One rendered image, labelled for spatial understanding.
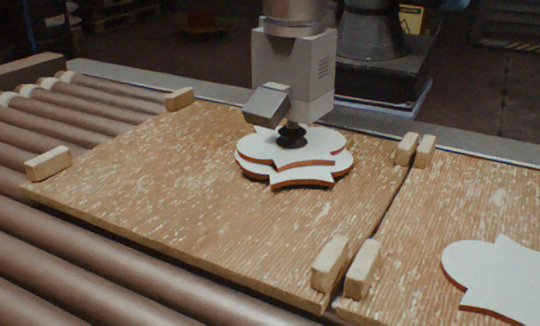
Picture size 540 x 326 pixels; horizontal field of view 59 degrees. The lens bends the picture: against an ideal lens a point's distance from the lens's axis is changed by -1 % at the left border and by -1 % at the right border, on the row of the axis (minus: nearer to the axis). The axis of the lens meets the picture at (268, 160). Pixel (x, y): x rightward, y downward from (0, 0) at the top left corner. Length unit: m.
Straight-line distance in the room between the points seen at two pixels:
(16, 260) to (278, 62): 0.36
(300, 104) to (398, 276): 0.23
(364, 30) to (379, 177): 0.48
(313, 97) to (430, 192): 0.18
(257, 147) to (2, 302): 0.33
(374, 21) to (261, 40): 0.49
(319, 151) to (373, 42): 0.47
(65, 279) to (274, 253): 0.21
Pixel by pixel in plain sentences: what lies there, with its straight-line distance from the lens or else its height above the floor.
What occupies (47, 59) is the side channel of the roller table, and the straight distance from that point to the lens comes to 1.16.
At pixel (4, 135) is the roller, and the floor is 0.91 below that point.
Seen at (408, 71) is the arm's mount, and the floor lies 0.95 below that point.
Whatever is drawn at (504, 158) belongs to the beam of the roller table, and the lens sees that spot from 0.78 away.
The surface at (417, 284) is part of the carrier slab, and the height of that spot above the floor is 0.94.
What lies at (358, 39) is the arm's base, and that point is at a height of 1.00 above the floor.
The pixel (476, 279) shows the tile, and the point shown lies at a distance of 0.48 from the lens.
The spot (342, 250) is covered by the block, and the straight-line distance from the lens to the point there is 0.45.
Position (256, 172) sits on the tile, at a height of 0.95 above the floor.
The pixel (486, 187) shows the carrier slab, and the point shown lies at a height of 0.94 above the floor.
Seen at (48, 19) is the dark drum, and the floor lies 0.47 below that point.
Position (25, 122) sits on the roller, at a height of 0.91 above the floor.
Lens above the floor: 1.24
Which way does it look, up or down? 28 degrees down
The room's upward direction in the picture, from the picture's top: straight up
